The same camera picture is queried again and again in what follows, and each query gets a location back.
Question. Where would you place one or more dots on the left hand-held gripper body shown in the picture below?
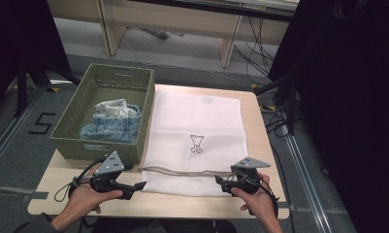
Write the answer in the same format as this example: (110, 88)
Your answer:
(108, 168)

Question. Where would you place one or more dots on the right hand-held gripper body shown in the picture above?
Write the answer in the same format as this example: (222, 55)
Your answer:
(247, 178)

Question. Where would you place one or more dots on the blue denim garment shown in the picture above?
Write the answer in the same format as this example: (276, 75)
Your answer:
(111, 127)

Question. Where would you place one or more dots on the white mesh laundry bag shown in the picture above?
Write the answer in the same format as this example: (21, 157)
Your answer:
(195, 129)

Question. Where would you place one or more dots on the white cloth garment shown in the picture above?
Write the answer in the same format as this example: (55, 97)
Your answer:
(114, 108)

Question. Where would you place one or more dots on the green woven plastic basket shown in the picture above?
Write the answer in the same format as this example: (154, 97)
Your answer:
(85, 97)

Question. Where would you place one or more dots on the person's right hand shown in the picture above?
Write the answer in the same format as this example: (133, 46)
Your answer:
(261, 202)

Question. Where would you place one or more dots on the person's left hand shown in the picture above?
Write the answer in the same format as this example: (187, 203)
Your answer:
(83, 195)

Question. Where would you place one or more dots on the person's dark trousers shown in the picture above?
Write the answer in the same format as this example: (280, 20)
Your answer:
(163, 226)

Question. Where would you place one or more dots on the black tripod stand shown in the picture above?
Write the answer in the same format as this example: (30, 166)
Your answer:
(22, 84)
(289, 97)

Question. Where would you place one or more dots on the black curtain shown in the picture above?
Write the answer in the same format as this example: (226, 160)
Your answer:
(350, 97)
(17, 42)

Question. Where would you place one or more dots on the grey power strip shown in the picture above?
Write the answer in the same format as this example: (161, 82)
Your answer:
(159, 33)

